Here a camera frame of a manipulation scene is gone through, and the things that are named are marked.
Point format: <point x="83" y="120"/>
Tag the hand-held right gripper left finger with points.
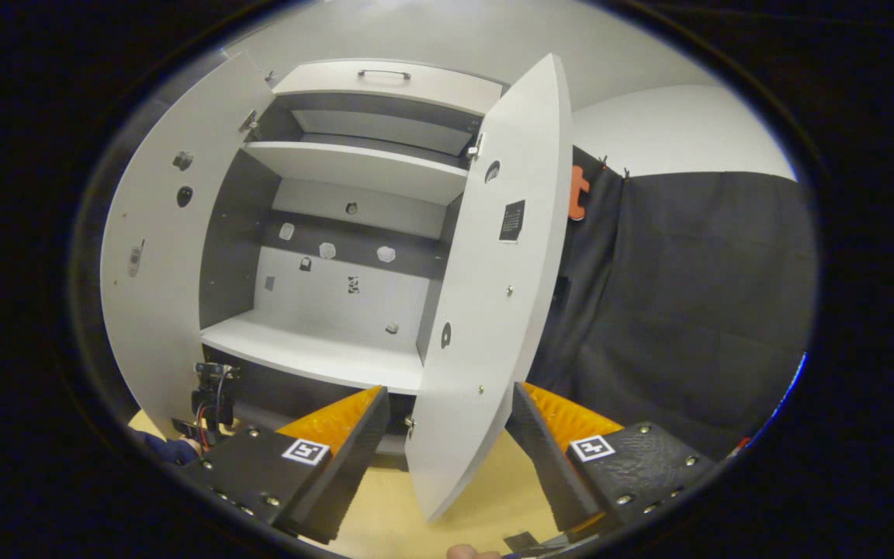
<point x="354" y="458"/>

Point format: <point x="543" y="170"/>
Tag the white cabinet door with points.
<point x="160" y="310"/>
<point x="493" y="295"/>

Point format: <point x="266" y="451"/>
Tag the white and grey cabinet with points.
<point x="233" y="233"/>

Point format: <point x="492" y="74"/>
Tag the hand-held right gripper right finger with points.
<point x="548" y="458"/>

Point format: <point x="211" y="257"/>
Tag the metal door hinge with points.
<point x="249" y="123"/>
<point x="410" y="425"/>
<point x="474" y="147"/>

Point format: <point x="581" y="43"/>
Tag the white cabinet shelf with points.
<point x="354" y="167"/>
<point x="307" y="349"/>

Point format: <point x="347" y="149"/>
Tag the black backdrop cloth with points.
<point x="687" y="310"/>

